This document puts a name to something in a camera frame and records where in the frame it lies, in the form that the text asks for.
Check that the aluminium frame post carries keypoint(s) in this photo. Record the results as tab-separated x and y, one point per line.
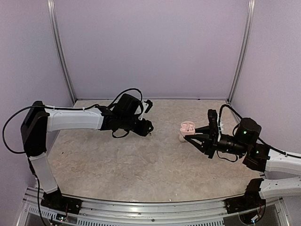
243	49
59	49

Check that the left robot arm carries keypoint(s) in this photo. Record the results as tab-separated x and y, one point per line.
126	114

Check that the right aluminium frame post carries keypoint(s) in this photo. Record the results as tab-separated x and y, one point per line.
243	49

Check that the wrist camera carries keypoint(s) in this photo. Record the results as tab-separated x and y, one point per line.
214	129
147	105

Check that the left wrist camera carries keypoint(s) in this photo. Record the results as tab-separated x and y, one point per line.
147	105

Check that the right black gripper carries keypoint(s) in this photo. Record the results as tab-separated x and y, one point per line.
209	145

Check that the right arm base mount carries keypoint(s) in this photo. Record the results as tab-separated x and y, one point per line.
249	200

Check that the front aluminium rail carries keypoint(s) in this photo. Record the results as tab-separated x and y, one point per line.
96	212

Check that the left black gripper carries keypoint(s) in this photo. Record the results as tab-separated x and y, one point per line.
143	130

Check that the left aluminium frame post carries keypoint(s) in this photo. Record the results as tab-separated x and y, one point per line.
59	49

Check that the pink round charging case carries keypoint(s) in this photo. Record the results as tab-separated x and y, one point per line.
187	128

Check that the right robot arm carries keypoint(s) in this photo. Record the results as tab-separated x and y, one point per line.
256	156

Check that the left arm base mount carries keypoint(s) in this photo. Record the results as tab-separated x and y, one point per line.
56	201

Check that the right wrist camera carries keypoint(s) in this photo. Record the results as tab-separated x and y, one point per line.
214	129

